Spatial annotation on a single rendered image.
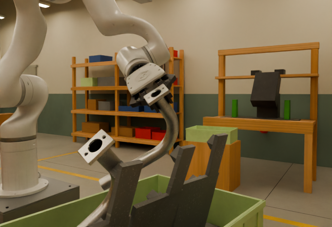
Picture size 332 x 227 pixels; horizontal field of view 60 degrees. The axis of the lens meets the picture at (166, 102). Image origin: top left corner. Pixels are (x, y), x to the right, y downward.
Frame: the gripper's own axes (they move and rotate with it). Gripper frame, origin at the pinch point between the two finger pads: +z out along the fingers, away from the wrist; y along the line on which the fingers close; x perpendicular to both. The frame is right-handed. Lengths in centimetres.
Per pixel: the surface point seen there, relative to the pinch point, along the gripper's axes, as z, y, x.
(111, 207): 19.2, -17.8, 1.0
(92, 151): 14.4, -15.1, -7.7
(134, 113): -487, -42, 296
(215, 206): -0.8, -3.0, 45.4
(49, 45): -877, -160, 162
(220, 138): 1.9, 8.0, 19.1
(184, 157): 10.0, -2.6, 9.5
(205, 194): 4.6, -3.5, 30.9
